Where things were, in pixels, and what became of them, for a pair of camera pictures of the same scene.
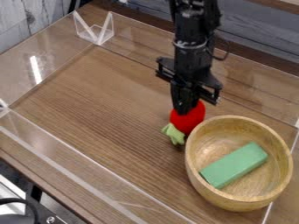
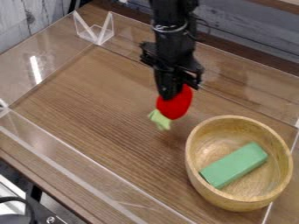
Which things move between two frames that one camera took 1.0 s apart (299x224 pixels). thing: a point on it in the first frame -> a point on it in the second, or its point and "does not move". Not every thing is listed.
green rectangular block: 227,169 does not move
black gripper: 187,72 -> 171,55
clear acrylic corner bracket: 95,33 does not move
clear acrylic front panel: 41,157 does not move
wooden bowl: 238,157 does not move
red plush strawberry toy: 183,123 -> 172,108
